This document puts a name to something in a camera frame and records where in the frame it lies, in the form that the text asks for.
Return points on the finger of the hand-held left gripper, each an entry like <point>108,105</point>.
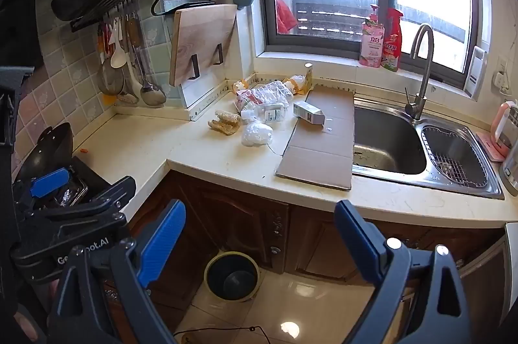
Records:
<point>50,182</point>
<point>117,192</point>

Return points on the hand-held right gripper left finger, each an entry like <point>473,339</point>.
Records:
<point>162,242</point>

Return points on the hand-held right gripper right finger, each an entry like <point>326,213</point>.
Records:
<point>360,242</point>

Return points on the yellow rimmed dark trash bin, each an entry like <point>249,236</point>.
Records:
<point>232,279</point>

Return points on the small white carton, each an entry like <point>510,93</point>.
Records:
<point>307,111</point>

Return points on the white plastic bag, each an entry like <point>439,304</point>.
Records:
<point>257,133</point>

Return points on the small clear labelled plastic bottle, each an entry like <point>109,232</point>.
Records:
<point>271,113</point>

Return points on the red and white packet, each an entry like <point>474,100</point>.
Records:
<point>244,99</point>

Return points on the large crushed clear plastic bottle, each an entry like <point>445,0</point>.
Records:
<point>269,93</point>

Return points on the black wok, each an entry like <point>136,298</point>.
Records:
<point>48,149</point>

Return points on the black gas stove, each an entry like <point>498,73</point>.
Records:
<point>87,174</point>

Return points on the small orange object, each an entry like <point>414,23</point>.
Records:
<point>110,100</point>

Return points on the stainless steel double sink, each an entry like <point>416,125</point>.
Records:
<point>388,149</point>

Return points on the flat brown cardboard sheet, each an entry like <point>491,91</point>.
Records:
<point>319,149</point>

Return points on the steel skimmer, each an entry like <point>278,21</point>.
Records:
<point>110,79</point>

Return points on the white rice spatula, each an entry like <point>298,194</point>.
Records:
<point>118,56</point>

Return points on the silver white appliance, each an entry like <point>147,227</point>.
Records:
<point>510,247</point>

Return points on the orange and white packet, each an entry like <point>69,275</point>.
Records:
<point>239,85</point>

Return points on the grey appliance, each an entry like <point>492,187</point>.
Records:
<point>510,178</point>

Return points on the steel gooseneck faucet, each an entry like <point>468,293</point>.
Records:
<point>421,85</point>

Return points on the yellow snack packet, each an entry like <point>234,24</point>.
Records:
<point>297,84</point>

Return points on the wooden cutting board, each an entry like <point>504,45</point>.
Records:
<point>202,40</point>

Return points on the small yellowish bottle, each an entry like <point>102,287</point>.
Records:
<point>308,74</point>

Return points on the pink electric kettle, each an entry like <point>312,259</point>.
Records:
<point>504,129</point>

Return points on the pink dish soap bottle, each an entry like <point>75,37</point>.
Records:
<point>371,48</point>

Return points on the red spray bottle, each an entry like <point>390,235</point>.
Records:
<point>391,48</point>

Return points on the red cloth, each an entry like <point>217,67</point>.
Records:
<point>285,18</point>

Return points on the black wall shelf rack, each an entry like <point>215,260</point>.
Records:
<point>101,10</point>

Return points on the white switch box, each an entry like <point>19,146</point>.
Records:
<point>475,72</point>

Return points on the white wall socket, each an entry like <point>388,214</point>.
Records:
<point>501,76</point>

